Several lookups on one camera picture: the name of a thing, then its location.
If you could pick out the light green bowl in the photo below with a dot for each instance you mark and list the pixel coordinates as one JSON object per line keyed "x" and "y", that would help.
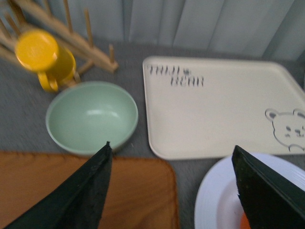
{"x": 82, "y": 119}

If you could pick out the beige bear serving tray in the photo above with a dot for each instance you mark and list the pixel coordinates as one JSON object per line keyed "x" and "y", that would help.
{"x": 203, "y": 108}

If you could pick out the orange mandarin fruit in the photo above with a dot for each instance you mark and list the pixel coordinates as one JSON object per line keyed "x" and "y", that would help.
{"x": 244, "y": 222}

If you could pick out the yellow mug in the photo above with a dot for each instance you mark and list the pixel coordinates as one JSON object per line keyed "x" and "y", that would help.
{"x": 39, "y": 52}

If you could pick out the wooden dish rack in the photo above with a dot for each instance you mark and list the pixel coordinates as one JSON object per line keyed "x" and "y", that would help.
{"x": 13, "y": 23}

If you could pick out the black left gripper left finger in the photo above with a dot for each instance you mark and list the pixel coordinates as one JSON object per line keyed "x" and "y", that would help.
{"x": 77, "y": 203}

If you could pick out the white round plate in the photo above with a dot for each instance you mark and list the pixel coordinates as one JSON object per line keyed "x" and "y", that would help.
{"x": 217, "y": 203}

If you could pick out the wooden cutting board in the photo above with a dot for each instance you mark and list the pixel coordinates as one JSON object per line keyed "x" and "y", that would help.
{"x": 142, "y": 193}

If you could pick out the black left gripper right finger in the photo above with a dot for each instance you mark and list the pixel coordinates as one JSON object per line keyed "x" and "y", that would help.
{"x": 269, "y": 200}

